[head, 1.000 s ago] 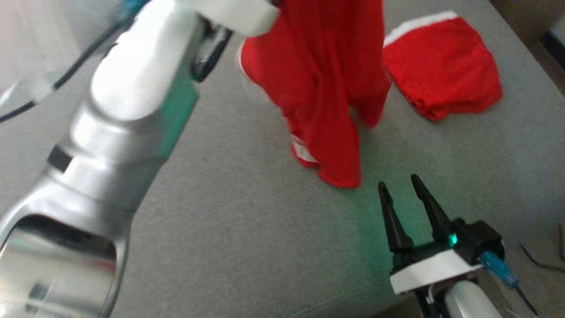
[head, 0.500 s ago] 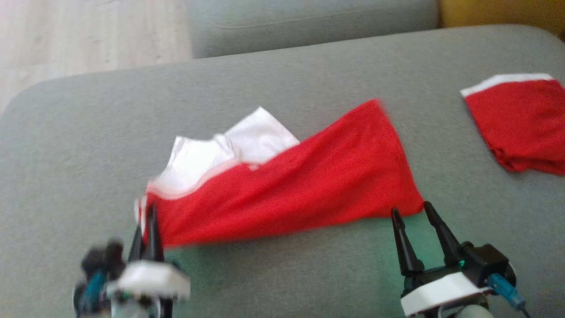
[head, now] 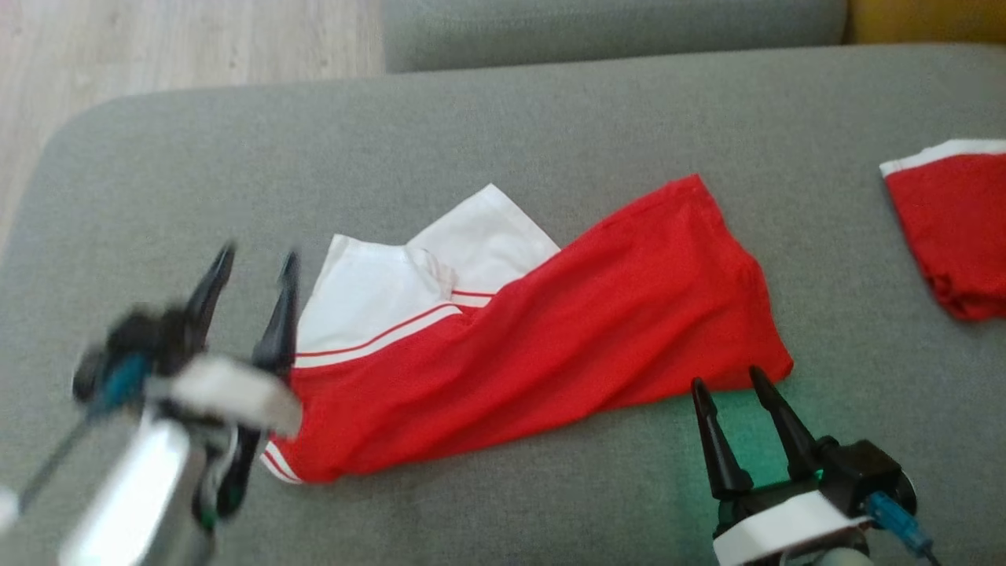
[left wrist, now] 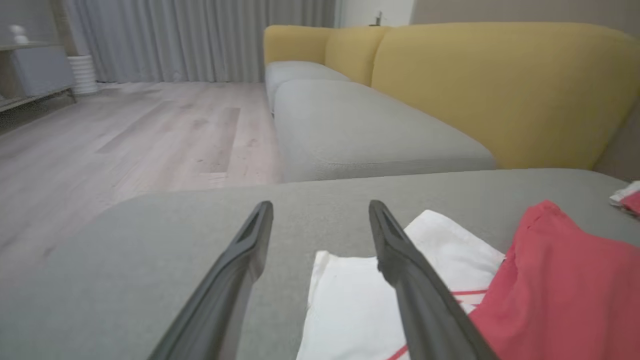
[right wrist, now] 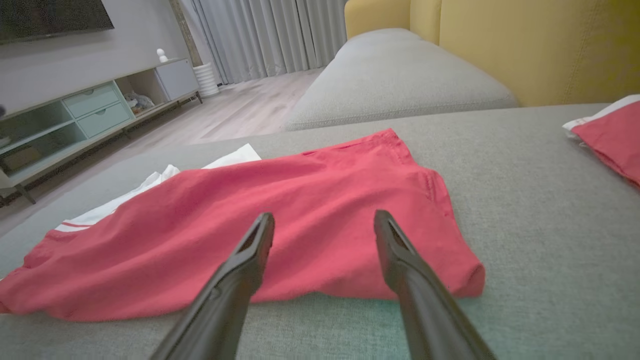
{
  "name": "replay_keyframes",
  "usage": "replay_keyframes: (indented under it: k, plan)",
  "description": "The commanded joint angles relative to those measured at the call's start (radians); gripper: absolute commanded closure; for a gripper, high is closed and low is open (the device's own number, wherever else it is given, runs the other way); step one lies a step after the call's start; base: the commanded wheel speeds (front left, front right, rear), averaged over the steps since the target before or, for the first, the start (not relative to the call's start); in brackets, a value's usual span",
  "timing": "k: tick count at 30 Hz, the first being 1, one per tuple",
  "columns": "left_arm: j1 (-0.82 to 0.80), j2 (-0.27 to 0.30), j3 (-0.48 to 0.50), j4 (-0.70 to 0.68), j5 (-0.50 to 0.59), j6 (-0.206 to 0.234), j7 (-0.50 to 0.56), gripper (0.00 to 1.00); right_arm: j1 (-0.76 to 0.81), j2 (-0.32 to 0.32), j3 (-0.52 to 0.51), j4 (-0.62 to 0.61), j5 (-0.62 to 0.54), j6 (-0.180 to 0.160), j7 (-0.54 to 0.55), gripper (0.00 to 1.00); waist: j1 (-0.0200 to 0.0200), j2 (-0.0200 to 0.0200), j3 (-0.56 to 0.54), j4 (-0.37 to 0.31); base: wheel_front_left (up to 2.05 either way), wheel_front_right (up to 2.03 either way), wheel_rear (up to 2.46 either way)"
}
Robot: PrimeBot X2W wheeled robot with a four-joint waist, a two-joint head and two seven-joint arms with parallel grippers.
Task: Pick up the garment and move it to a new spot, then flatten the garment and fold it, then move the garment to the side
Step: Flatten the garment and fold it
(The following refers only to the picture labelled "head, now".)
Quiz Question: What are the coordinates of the blue right gripper plug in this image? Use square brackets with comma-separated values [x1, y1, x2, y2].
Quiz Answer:
[863, 491, 934, 553]

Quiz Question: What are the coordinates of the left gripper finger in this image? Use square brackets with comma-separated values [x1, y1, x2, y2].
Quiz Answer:
[182, 242, 238, 358]
[251, 250, 303, 377]

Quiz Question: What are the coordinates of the red garment with white trim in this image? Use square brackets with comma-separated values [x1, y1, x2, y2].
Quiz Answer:
[879, 138, 1006, 323]

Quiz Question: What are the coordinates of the blue left gripper plug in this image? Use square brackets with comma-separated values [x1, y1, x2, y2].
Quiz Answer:
[86, 352, 152, 416]

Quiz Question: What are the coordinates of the grey fabric sofa seat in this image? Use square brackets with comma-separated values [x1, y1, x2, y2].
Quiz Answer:
[0, 43, 1006, 566]

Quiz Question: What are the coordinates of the blue gripper plug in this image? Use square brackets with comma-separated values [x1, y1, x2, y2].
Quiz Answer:
[86, 352, 152, 416]
[863, 491, 934, 553]

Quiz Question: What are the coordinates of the red white panelled striped garment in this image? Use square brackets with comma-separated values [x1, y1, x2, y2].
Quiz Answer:
[259, 174, 795, 485]

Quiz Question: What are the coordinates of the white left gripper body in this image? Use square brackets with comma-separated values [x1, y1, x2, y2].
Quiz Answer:
[144, 355, 306, 521]

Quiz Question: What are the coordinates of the mustard yellow cushion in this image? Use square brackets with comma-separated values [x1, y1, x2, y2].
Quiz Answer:
[847, 0, 1006, 46]

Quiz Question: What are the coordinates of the grey sofa side cushion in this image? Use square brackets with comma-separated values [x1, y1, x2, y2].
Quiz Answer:
[381, 0, 850, 75]

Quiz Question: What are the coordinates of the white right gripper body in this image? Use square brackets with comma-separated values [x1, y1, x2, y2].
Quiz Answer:
[710, 472, 875, 566]

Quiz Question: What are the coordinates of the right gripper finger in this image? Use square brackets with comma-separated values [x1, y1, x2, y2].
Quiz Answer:
[690, 377, 754, 501]
[748, 365, 824, 482]

